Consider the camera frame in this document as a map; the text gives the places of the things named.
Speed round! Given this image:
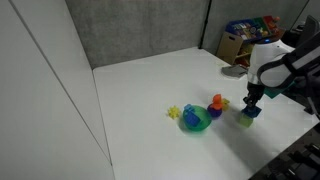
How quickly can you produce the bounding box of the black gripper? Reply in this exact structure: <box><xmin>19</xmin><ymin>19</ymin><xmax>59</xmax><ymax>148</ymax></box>
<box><xmin>243</xmin><ymin>81</ymin><xmax>267</xmax><ymax>109</ymax></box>

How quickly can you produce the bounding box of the dark blue toy block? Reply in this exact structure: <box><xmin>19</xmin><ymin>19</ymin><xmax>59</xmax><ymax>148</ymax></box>
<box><xmin>241</xmin><ymin>105</ymin><xmax>262</xmax><ymax>119</ymax></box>

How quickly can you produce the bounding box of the green toy block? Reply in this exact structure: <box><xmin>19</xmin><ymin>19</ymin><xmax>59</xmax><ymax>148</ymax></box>
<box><xmin>238</xmin><ymin>113</ymin><xmax>254</xmax><ymax>128</ymax></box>

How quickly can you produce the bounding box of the yellow rubber bear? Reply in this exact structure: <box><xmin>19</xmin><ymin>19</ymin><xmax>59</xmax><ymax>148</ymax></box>
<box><xmin>221</xmin><ymin>98</ymin><xmax>231</xmax><ymax>112</ymax></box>

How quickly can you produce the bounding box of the orange rubber bear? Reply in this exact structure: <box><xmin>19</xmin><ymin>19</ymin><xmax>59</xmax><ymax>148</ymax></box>
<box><xmin>210</xmin><ymin>93</ymin><xmax>224</xmax><ymax>111</ymax></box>

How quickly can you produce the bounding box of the grey cloth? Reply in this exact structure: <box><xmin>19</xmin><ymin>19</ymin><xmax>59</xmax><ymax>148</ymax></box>
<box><xmin>221</xmin><ymin>64</ymin><xmax>250</xmax><ymax>79</ymax></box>

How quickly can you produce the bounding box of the purple ridged disc toy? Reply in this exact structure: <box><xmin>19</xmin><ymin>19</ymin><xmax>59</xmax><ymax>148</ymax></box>
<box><xmin>206</xmin><ymin>103</ymin><xmax>223</xmax><ymax>119</ymax></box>

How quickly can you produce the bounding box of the translucent green bowl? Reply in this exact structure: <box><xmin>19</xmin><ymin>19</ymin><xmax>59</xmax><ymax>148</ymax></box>
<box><xmin>181</xmin><ymin>104</ymin><xmax>213</xmax><ymax>132</ymax></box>

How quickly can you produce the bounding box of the wooden toy shelf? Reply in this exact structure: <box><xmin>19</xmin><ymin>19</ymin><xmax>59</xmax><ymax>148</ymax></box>
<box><xmin>216</xmin><ymin>14</ymin><xmax>287</xmax><ymax>68</ymax></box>

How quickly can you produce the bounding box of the small light blue toy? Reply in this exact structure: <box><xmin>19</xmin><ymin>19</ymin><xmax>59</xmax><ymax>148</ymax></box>
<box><xmin>183</xmin><ymin>103</ymin><xmax>196</xmax><ymax>113</ymax></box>

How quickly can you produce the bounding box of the black equipment beside table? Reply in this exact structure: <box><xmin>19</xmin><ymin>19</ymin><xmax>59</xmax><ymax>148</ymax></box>
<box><xmin>249</xmin><ymin>99</ymin><xmax>320</xmax><ymax>180</ymax></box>

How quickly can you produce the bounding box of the blue storage bin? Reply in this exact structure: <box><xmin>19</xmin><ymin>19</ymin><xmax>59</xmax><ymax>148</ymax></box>
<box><xmin>225</xmin><ymin>19</ymin><xmax>259</xmax><ymax>40</ymax></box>

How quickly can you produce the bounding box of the green storage bin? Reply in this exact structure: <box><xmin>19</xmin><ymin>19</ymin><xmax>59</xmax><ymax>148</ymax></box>
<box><xmin>252</xmin><ymin>17</ymin><xmax>272</xmax><ymax>37</ymax></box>

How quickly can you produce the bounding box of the yellow spiky toy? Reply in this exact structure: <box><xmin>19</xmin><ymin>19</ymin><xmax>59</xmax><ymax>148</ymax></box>
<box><xmin>167</xmin><ymin>105</ymin><xmax>181</xmax><ymax>120</ymax></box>

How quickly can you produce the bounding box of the red storage bin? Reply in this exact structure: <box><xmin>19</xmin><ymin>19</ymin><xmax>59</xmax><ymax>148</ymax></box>
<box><xmin>263</xmin><ymin>15</ymin><xmax>282</xmax><ymax>34</ymax></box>

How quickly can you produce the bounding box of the dark office chair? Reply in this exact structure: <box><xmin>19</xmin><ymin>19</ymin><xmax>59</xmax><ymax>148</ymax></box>
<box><xmin>293</xmin><ymin>14</ymin><xmax>320</xmax><ymax>46</ymax></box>

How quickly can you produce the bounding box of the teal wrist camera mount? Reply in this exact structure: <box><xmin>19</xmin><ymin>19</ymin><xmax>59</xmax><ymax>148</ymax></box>
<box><xmin>264</xmin><ymin>86</ymin><xmax>286</xmax><ymax>100</ymax></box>

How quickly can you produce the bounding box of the black vertical divider post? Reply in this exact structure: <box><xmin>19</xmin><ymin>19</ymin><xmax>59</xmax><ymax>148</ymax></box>
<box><xmin>198</xmin><ymin>0</ymin><xmax>212</xmax><ymax>50</ymax></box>

